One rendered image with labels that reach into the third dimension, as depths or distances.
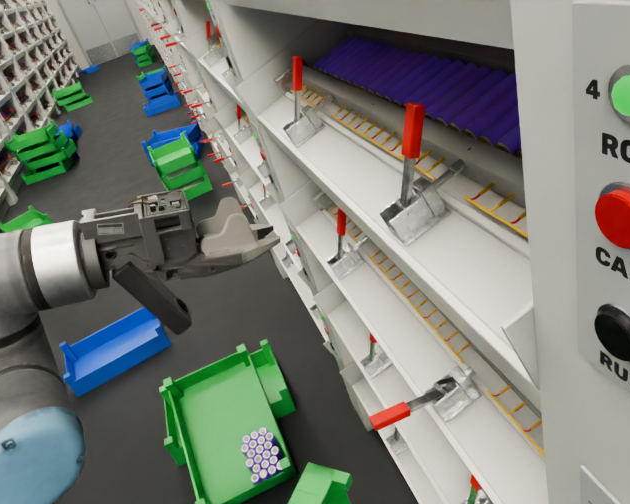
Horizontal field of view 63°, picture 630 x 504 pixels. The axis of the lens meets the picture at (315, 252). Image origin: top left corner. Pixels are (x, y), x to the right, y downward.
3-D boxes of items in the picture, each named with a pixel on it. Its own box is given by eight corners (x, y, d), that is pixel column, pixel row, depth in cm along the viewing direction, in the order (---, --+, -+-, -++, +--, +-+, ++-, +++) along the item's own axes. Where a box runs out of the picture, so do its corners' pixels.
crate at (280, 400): (179, 467, 120) (164, 446, 115) (172, 407, 137) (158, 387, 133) (297, 410, 124) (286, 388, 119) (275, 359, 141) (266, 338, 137)
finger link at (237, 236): (279, 212, 57) (195, 223, 56) (284, 259, 60) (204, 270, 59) (276, 202, 60) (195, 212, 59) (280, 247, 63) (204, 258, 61)
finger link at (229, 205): (269, 193, 62) (195, 210, 59) (274, 237, 65) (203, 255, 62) (261, 185, 65) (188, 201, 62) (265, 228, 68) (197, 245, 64)
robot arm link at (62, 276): (53, 323, 54) (62, 280, 63) (101, 313, 56) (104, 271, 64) (25, 248, 50) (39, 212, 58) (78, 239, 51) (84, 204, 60)
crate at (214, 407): (298, 474, 109) (291, 464, 103) (208, 519, 106) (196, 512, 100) (252, 357, 127) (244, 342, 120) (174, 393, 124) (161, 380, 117)
